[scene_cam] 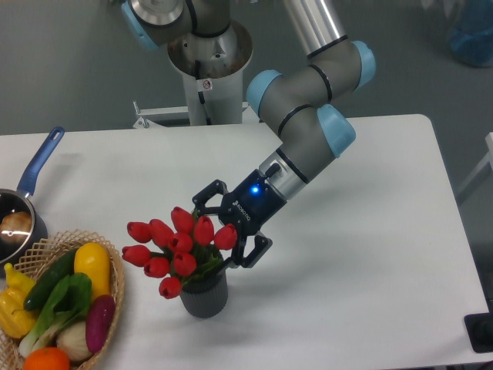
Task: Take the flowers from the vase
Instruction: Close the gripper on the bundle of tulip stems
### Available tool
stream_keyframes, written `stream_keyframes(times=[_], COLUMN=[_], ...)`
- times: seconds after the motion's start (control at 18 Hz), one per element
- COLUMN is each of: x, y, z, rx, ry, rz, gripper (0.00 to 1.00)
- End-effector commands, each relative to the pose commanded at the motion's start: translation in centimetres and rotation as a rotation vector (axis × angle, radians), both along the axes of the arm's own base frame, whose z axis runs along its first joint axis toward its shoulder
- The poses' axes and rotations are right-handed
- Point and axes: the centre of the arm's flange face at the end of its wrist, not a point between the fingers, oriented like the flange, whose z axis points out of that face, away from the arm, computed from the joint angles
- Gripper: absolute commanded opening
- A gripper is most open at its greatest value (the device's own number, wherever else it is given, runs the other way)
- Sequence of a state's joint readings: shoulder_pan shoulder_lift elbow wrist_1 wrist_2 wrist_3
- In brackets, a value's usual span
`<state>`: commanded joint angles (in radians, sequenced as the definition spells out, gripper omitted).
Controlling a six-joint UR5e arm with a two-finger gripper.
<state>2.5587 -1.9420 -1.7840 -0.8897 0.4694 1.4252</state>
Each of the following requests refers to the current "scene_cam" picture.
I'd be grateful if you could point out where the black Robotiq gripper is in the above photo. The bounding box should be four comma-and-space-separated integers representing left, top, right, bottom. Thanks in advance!
192, 170, 287, 272

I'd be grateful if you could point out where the red tulip bouquet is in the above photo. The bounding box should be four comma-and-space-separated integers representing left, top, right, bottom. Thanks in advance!
122, 207, 238, 299

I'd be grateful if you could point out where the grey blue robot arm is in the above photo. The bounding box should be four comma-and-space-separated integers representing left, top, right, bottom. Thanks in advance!
121, 1, 376, 272

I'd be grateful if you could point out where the dark grey ribbed vase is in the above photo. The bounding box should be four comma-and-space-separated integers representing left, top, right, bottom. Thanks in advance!
179, 252, 228, 318

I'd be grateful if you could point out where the yellow squash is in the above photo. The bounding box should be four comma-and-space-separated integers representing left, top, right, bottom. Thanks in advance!
74, 242, 110, 302

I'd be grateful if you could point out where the purple eggplant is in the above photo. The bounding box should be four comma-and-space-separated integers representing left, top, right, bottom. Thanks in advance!
86, 294, 116, 353

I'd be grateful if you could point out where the green bok choy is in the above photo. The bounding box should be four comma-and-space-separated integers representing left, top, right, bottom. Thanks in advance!
18, 273, 92, 358

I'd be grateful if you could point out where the green cucumber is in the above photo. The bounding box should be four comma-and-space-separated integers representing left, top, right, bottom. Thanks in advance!
24, 248, 78, 311

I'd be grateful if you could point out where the white garlic bulb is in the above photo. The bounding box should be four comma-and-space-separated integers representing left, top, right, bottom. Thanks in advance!
56, 321, 92, 362

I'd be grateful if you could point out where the woven wicker basket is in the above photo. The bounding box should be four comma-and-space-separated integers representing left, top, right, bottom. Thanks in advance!
14, 230, 125, 369

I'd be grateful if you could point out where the bread roll in pan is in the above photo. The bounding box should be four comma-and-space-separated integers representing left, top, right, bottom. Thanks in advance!
1, 211, 32, 245

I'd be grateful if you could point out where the orange fruit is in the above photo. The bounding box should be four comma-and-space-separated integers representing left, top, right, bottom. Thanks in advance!
23, 347, 70, 370

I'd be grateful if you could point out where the yellow bell pepper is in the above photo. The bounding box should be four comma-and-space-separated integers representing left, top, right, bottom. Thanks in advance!
1, 263, 38, 339

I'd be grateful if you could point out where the black device at table edge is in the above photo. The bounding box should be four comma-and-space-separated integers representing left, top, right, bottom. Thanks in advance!
464, 313, 492, 353

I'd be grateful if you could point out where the blue bag in background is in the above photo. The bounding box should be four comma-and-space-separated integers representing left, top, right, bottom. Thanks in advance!
447, 0, 492, 68

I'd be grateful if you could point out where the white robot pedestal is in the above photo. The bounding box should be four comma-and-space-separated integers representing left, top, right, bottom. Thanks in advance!
132, 18, 255, 130

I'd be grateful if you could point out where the blue handled saucepan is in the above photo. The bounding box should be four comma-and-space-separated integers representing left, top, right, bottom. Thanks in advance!
1, 126, 65, 266

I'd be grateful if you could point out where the white furniture frame at right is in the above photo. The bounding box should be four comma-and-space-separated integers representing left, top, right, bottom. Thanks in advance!
455, 133, 492, 207

